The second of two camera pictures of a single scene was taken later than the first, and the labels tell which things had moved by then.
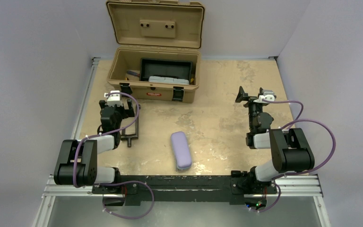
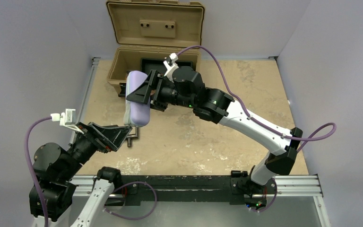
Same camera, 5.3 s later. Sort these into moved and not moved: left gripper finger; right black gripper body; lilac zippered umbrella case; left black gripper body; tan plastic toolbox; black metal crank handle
Moved: left black gripper body; left gripper finger; right black gripper body; lilac zippered umbrella case
Not moved: tan plastic toolbox; black metal crank handle
